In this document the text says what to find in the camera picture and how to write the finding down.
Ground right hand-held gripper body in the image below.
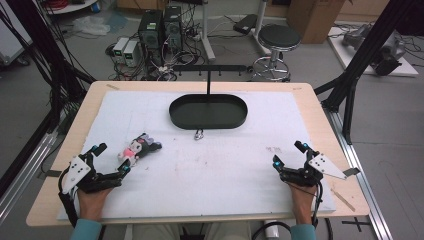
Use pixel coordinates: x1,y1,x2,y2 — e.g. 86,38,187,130
280,150,348,188

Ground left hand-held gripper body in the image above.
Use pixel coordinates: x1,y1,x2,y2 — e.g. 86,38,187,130
59,152,123,195

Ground black and pink plush doll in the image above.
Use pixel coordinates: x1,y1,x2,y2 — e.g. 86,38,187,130
117,132,163,167

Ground person's left hand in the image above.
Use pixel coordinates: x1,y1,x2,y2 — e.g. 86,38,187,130
77,187,114,222

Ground person's right hand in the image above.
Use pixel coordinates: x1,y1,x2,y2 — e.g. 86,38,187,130
287,183,318,226

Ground thin wooden stick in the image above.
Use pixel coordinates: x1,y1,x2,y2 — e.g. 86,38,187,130
329,187,357,213

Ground white foam mat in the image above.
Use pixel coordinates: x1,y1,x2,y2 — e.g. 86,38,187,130
56,90,337,221

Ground person's legs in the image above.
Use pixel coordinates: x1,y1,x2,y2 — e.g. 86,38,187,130
124,221,252,240

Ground white bench power supply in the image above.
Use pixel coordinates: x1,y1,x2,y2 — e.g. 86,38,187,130
122,40,141,68
112,36,130,65

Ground white board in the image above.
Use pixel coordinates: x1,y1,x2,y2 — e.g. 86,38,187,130
327,26,420,78

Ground black round stool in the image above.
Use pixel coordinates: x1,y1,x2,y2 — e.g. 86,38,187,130
251,24,302,83

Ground white table leg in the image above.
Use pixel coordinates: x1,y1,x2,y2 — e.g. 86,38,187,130
199,0,217,62
253,0,272,57

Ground white plastic bag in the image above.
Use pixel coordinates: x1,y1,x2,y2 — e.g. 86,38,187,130
72,15,111,37

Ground dark grey device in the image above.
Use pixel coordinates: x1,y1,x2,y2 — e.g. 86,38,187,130
342,23,407,77

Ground black computer tower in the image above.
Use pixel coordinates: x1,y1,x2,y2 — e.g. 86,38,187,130
137,9,165,66
162,5,184,52

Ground brown cardboard box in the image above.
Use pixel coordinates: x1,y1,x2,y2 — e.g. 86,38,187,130
287,0,347,45

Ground black power adapter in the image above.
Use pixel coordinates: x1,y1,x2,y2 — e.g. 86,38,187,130
232,13,258,35

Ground right hand-held gripper black cable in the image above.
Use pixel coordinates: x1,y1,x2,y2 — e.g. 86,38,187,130
311,180,325,229

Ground hand-held gripper black cable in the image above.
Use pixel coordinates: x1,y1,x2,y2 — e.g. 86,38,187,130
57,169,80,229
311,180,325,229

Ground left hand-held gripper black cable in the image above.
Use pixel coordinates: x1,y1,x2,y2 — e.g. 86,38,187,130
57,169,80,229

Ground aluminium rail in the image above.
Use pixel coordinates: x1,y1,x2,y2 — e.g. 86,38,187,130
324,107,395,240
0,130,60,225

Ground black floor cable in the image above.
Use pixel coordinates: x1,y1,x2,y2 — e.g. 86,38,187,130
251,217,334,240

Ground black metal frame stand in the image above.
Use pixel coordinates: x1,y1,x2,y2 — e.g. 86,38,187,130
313,0,424,146
0,0,98,201

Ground tangle of floor cables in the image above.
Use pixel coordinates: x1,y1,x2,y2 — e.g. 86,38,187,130
105,14,208,83

